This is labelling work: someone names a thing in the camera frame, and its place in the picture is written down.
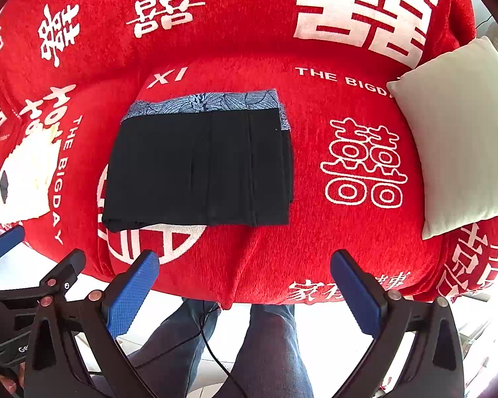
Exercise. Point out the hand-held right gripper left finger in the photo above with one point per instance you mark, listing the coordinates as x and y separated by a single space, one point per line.
132 294

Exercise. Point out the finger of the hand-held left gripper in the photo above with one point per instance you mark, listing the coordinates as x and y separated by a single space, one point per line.
6 240
64 267

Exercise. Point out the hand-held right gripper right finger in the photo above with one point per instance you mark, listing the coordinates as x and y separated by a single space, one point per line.
357 294

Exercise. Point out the black pants with patterned waistband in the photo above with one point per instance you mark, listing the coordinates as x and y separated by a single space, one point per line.
199 166

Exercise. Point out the person's legs in jeans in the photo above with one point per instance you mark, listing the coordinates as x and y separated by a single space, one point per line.
170 340

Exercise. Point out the red printed cushion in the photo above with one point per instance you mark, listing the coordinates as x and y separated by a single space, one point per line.
20 174

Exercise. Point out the person's right leg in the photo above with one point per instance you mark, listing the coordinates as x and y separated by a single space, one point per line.
274 348

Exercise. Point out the white pillow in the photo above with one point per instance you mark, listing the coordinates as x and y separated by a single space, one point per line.
460 141

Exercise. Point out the red printed blanket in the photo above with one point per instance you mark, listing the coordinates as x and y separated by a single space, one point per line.
240 41

